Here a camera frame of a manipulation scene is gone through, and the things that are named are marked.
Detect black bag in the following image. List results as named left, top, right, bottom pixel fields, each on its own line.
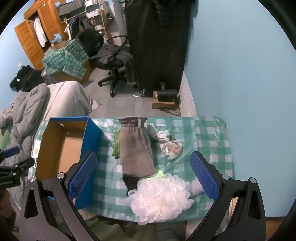
left=10, top=65, right=47, bottom=92

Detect blue cardboard box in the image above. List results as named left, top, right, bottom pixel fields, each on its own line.
left=35, top=116, right=104, bottom=209

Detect grey floral patterned cloth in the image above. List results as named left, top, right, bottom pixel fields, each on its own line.
left=148, top=123, right=184, bottom=162

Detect green plush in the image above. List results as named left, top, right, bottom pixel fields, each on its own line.
left=0, top=133, right=10, bottom=151

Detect wooden louvered wardrobe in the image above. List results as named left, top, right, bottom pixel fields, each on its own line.
left=14, top=0, right=70, bottom=70

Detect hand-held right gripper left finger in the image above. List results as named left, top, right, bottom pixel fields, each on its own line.
left=18, top=150, right=100, bottom=241

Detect neon green cloth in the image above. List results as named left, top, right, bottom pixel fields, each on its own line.
left=147, top=170, right=167, bottom=179

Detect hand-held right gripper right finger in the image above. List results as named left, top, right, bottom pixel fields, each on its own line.
left=186, top=151, right=267, bottom=241

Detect dark grey jacket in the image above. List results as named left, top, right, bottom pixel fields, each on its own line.
left=95, top=45, right=138, bottom=84

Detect white mesh bath loofah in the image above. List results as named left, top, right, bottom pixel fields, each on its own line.
left=127, top=173, right=193, bottom=225

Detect beige blanket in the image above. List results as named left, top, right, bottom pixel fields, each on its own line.
left=42, top=81, right=102, bottom=121

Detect small brown cardboard box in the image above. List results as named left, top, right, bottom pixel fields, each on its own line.
left=152, top=91, right=182, bottom=116

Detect green scrubbing pad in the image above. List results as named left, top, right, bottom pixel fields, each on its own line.
left=112, top=129, right=121, bottom=159

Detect white hanging garment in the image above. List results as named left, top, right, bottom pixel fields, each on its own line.
left=33, top=17, right=48, bottom=47

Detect large brown cardboard box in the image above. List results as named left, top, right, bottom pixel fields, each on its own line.
left=50, top=42, right=93, bottom=84

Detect white and blue rolled cloth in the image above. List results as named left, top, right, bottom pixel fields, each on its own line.
left=188, top=179, right=205, bottom=195

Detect brown cloth with black cuff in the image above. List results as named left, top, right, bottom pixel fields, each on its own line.
left=118, top=117, right=156, bottom=197

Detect metal wire rack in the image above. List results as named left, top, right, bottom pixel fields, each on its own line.
left=84, top=0, right=110, bottom=40

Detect green checkered cloth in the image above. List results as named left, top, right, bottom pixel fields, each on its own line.
left=43, top=39, right=90, bottom=78

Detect black office chair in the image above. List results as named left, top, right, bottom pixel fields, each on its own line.
left=76, top=30, right=138, bottom=98

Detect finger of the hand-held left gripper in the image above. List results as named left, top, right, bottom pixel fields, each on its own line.
left=0, top=158, right=35, bottom=177
left=0, top=146, right=21, bottom=161

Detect black fabric wardrobe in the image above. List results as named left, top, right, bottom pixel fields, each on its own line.
left=124, top=0, right=197, bottom=93

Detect striped grey cloth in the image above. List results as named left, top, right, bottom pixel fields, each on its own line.
left=0, top=104, right=15, bottom=131

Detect green checkered tablecloth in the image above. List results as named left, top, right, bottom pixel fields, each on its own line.
left=35, top=115, right=235, bottom=223

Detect grey quilted jacket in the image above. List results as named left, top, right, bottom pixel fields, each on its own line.
left=0, top=83, right=51, bottom=205

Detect dark hanging clothes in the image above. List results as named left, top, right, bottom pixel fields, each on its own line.
left=65, top=15, right=91, bottom=40

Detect person's olive green pants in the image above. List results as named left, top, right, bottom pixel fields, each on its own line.
left=85, top=214, right=186, bottom=241

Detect black massage gun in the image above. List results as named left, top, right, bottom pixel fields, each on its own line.
left=157, top=82, right=179, bottom=102

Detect blue tissue box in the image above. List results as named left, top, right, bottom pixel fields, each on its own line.
left=49, top=33, right=63, bottom=44

